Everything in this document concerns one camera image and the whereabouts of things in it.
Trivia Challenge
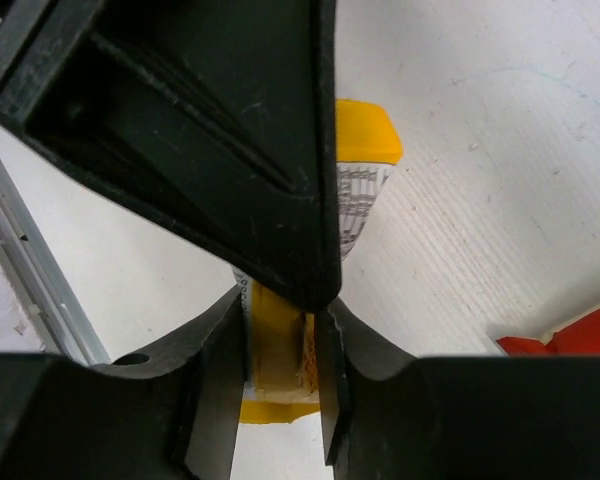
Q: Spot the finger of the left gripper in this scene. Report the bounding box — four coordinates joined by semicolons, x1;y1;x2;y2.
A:
0;1;341;311

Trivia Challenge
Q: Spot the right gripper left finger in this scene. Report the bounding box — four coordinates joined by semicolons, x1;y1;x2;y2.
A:
0;289;246;479

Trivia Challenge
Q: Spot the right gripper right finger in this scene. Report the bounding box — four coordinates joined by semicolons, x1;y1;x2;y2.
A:
315;302;600;479

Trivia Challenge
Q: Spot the yellow snack bar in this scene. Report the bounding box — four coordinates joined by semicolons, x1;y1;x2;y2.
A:
233;99;403;425

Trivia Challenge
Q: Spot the large red chip bag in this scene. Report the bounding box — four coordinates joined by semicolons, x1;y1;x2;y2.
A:
496;306;600;356

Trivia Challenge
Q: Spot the aluminium table frame rail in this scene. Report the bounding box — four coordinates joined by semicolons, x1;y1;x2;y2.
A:
0;159;110;365

